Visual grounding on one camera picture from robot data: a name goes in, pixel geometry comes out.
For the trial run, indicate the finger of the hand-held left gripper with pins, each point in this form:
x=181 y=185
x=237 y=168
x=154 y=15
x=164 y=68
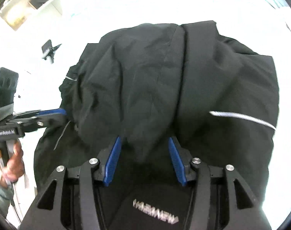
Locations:
x=52 y=112
x=47 y=122

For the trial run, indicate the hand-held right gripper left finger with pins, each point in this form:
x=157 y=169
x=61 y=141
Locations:
x=113 y=160

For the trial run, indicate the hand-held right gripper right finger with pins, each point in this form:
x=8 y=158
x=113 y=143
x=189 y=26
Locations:
x=176 y=160

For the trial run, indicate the black hooded jacket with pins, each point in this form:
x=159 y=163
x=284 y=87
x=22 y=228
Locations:
x=160 y=76

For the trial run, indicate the person's left forearm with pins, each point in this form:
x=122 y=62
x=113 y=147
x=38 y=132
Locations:
x=0 y=192

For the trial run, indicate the person's left hand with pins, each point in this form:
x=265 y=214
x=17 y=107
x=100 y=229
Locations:
x=14 y=163

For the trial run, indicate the white bookshelf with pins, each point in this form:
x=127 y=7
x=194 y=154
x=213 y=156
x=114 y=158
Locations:
x=49 y=7

